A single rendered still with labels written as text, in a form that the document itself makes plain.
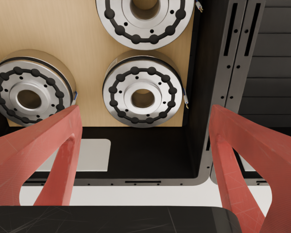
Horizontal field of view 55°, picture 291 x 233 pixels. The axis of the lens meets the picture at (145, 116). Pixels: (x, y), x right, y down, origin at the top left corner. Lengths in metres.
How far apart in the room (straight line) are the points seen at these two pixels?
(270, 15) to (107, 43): 0.20
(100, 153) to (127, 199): 0.40
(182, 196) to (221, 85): 0.52
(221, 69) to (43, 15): 0.21
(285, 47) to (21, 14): 0.32
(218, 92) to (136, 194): 0.52
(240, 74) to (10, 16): 0.26
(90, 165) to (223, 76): 0.20
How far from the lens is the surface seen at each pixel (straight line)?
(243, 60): 0.27
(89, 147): 0.40
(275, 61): 0.41
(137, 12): 0.32
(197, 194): 0.77
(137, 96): 0.38
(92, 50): 0.37
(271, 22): 0.38
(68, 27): 0.36
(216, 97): 0.28
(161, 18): 0.31
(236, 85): 0.28
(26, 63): 0.36
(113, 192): 0.75
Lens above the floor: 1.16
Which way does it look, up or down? 53 degrees down
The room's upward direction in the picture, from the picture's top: 179 degrees clockwise
